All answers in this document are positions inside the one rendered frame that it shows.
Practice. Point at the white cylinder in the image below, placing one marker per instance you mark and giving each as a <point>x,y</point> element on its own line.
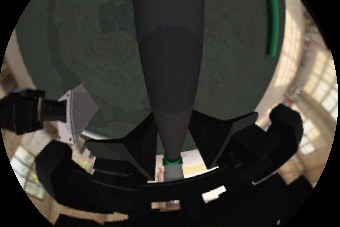
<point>94,135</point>

